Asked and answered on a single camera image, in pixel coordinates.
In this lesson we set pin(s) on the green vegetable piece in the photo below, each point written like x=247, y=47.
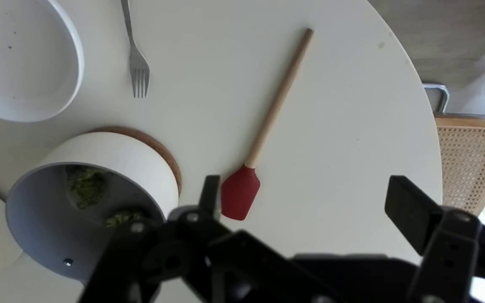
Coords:
x=85, y=185

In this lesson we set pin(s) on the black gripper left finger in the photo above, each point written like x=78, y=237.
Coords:
x=159, y=257

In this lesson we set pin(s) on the wicker back chair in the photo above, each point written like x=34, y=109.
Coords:
x=471, y=161

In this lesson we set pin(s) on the round wooden trivet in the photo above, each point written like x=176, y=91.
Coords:
x=168, y=156

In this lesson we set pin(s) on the white bowl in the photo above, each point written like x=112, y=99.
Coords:
x=18, y=60

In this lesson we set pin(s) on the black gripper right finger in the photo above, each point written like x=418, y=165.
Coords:
x=450, y=246

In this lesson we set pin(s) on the silver fork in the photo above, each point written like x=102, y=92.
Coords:
x=139, y=69

